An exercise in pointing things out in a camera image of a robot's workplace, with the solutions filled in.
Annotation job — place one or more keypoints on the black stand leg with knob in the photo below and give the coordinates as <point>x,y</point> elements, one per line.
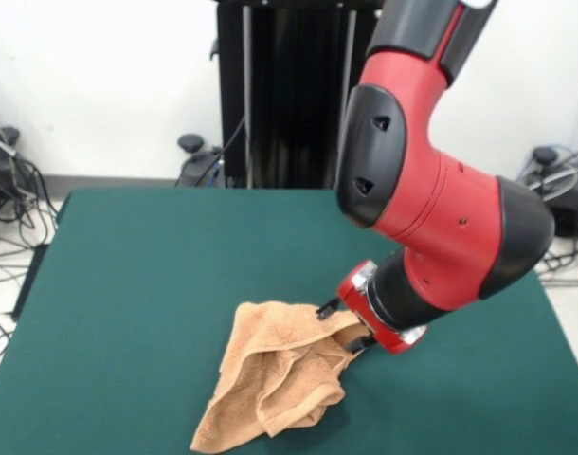
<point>5,134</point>
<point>571,213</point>

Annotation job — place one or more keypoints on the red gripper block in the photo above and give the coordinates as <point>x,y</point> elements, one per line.
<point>353,296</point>

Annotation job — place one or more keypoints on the tan terry towel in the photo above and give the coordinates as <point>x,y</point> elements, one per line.
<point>270,369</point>

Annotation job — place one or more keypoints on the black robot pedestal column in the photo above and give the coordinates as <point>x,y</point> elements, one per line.
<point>289,95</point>

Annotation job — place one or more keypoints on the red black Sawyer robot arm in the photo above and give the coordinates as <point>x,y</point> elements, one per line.
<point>436,213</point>

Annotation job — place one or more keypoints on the dark green tablecloth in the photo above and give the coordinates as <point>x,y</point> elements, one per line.
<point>128,284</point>

